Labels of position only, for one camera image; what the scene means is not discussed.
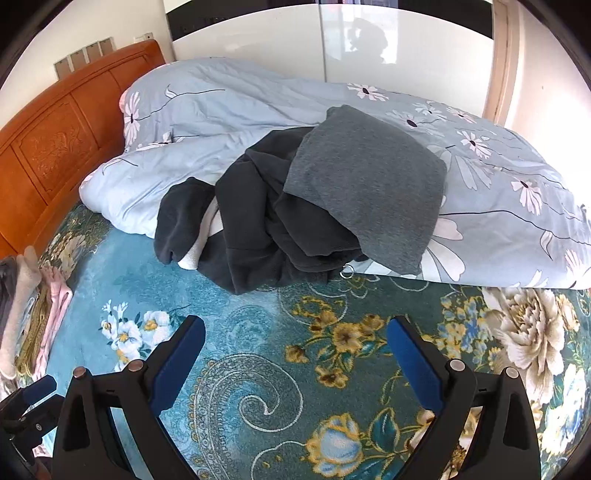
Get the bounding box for wooden carved headboard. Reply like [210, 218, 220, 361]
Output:
[0, 39, 167, 259]

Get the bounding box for olive folded garment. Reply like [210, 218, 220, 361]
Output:
[16, 286, 54, 374]

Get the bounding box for stack of folded clothes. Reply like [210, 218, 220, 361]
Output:
[0, 246, 43, 377]

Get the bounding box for beige door frame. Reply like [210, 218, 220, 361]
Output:
[482, 0, 522, 127]

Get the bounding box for grey sweatpants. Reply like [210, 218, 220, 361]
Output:
[284, 105, 448, 277]

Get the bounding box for pink folded garment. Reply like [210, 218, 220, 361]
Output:
[39, 268, 74, 370]

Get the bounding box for dark hoodie with white stripes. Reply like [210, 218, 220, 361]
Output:
[154, 127, 370, 296]

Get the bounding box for grey folded garment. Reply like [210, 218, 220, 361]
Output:
[0, 258, 19, 333]

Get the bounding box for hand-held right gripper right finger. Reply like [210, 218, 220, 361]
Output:
[387, 316, 542, 480]

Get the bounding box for teal floral plush blanket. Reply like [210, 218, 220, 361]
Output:
[0, 203, 591, 480]

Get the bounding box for white glossy wardrobe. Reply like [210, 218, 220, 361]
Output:
[171, 0, 495, 121]

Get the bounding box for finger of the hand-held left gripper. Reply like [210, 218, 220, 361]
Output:
[0, 375, 58, 416]
[0, 408, 63, 464]

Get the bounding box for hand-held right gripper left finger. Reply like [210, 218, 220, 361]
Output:
[52, 315, 206, 480]

